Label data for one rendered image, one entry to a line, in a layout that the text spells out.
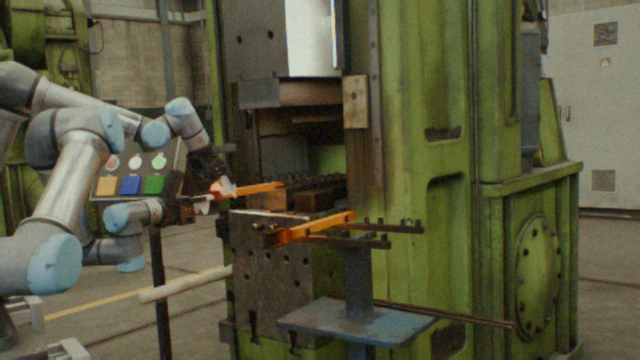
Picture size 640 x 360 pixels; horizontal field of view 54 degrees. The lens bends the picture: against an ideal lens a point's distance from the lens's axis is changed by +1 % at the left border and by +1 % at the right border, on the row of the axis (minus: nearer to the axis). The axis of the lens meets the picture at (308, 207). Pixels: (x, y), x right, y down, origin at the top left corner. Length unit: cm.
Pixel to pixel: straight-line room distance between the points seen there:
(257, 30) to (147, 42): 940
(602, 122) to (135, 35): 757
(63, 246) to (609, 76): 631
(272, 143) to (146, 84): 904
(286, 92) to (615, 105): 526
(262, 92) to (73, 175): 91
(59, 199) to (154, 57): 1025
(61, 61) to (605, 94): 551
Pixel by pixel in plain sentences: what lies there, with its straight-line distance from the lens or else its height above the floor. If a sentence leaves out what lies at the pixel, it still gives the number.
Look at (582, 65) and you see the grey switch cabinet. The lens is 716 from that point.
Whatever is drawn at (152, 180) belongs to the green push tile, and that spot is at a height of 103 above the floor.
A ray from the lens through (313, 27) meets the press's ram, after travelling 221.
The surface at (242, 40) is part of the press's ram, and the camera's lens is 225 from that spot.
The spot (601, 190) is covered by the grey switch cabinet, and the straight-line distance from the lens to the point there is 715.
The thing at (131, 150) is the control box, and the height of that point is 114.
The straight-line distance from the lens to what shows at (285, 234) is 170.
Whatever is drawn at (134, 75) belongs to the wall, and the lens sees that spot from 1132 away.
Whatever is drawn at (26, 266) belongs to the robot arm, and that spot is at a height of 99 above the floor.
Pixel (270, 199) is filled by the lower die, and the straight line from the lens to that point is 219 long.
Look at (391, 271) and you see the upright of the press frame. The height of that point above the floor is 71.
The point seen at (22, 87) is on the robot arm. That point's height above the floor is 135.
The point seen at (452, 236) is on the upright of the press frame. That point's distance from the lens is 238.
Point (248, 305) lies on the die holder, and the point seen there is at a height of 57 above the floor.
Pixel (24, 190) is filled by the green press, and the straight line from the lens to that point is 674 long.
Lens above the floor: 125
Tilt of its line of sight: 9 degrees down
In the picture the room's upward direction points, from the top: 3 degrees counter-clockwise
